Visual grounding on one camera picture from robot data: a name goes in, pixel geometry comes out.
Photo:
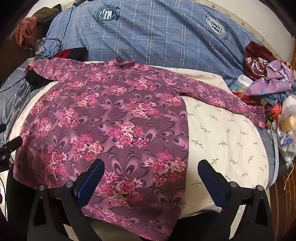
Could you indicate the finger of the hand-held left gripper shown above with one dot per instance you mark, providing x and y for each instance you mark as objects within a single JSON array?
[
  {"x": 14, "y": 142},
  {"x": 2, "y": 128}
]

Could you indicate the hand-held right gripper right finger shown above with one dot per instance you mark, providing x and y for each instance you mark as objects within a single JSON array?
[{"x": 212, "y": 180}]

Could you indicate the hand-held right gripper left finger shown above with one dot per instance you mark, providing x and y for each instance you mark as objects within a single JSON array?
[{"x": 89, "y": 179}]

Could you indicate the purple floral shirt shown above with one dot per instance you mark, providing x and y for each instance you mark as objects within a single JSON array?
[{"x": 104, "y": 104}]

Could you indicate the grey-blue satin quilt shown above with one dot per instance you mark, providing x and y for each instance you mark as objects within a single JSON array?
[{"x": 13, "y": 97}]

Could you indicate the cream leaf-print bed sheet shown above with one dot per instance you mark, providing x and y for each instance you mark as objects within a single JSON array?
[{"x": 219, "y": 139}]

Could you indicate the black cloth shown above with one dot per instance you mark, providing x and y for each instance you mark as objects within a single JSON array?
[{"x": 37, "y": 80}]

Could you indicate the orange cloth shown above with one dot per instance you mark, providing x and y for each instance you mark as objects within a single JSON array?
[{"x": 26, "y": 32}]

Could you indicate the red and black garment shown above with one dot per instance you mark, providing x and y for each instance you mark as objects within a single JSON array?
[{"x": 74, "y": 54}]

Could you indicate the white plastic bag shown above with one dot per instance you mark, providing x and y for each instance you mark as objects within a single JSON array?
[{"x": 288, "y": 109}]

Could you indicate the blue cloth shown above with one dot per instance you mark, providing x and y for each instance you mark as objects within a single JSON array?
[{"x": 277, "y": 98}]

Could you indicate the lilac printed cloth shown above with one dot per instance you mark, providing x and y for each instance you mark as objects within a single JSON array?
[{"x": 275, "y": 76}]

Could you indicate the olive green cloth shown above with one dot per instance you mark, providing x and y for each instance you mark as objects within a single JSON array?
[{"x": 46, "y": 14}]

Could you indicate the red plastic bag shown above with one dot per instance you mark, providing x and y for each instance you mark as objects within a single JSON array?
[{"x": 254, "y": 62}]

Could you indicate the blue plaid quilt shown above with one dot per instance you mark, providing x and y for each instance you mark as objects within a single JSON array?
[{"x": 150, "y": 34}]

